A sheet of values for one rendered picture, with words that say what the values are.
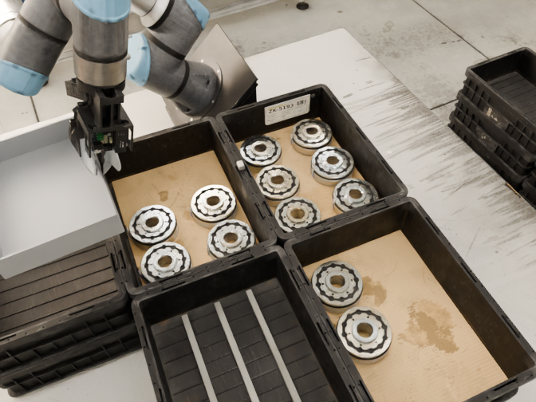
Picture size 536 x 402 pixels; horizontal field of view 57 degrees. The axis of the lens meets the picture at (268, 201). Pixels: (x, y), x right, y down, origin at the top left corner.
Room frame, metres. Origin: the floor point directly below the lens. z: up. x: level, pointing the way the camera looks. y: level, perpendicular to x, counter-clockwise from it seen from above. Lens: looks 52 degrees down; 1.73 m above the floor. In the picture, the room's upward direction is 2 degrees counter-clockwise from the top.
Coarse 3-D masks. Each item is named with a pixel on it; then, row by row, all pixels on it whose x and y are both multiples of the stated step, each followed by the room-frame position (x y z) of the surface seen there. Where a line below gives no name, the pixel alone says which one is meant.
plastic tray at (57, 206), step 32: (64, 128) 0.71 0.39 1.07; (0, 160) 0.65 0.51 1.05; (32, 160) 0.65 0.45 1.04; (64, 160) 0.65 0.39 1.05; (96, 160) 0.60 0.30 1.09; (0, 192) 0.58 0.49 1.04; (32, 192) 0.58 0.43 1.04; (64, 192) 0.57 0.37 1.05; (96, 192) 0.57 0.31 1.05; (0, 224) 0.51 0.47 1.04; (32, 224) 0.50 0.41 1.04; (64, 224) 0.50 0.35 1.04; (96, 224) 0.47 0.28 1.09; (0, 256) 0.43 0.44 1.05; (32, 256) 0.42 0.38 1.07
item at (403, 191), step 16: (288, 96) 0.96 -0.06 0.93; (224, 112) 0.90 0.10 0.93; (224, 128) 0.85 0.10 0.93; (368, 144) 0.78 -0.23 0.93; (384, 160) 0.73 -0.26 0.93; (256, 192) 0.65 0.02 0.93; (400, 192) 0.64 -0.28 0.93; (368, 208) 0.60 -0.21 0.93; (272, 224) 0.57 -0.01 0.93; (320, 224) 0.57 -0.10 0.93
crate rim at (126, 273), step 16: (176, 128) 0.85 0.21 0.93; (224, 144) 0.81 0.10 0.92; (240, 176) 0.71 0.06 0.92; (256, 208) 0.61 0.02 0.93; (112, 240) 0.54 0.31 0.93; (272, 240) 0.53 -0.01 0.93; (224, 256) 0.50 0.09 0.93; (240, 256) 0.50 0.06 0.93; (128, 272) 0.47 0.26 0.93; (192, 272) 0.47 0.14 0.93; (128, 288) 0.44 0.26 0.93; (144, 288) 0.43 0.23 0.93
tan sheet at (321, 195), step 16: (288, 128) 0.95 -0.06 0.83; (240, 144) 0.89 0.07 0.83; (288, 144) 0.89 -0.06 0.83; (336, 144) 0.88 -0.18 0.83; (288, 160) 0.83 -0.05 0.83; (304, 160) 0.83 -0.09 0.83; (256, 176) 0.78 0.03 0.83; (304, 176) 0.78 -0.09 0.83; (352, 176) 0.77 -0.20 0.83; (304, 192) 0.73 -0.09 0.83; (320, 192) 0.73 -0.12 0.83; (272, 208) 0.68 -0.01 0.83; (320, 208) 0.68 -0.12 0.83
